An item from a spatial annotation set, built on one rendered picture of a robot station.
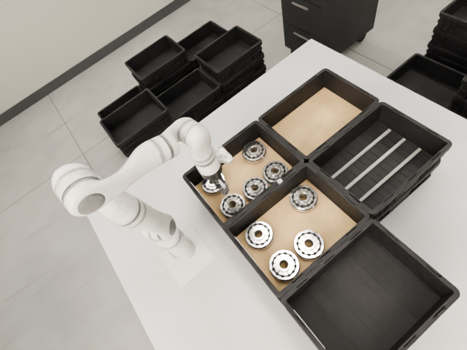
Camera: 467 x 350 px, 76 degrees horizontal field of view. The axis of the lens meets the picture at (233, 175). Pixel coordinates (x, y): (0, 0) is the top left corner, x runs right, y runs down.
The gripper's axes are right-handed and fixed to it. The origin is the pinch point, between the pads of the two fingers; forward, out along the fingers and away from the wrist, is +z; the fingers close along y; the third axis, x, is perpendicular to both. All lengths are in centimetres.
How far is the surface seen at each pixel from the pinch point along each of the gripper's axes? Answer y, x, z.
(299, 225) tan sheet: 24.9, 14.7, 15.2
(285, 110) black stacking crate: -18, 46, 11
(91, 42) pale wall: -294, 3, 74
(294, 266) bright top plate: 35.5, 3.0, 12.5
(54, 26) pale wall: -293, -18, 43
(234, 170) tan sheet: -11.3, 10.8, 14.9
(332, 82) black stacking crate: -14, 70, 9
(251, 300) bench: 31.4, -16.0, 28.5
